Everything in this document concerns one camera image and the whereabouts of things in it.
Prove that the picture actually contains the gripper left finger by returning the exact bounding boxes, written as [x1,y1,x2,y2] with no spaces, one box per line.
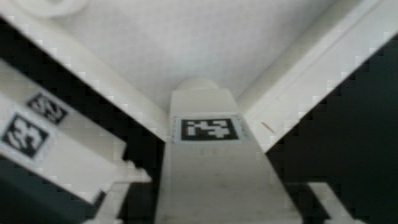
[81,183,152,224]

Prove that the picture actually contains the white sheet with markers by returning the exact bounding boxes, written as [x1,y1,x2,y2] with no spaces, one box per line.
[0,60,151,202]

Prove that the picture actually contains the white leg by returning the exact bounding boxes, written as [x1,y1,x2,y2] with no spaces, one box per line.
[154,78,303,224]

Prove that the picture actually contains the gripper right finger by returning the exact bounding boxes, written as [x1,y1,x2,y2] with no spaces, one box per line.
[307,182,366,224]

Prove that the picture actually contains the white desk top tray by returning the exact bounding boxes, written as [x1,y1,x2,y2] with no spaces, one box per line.
[0,0,398,147]

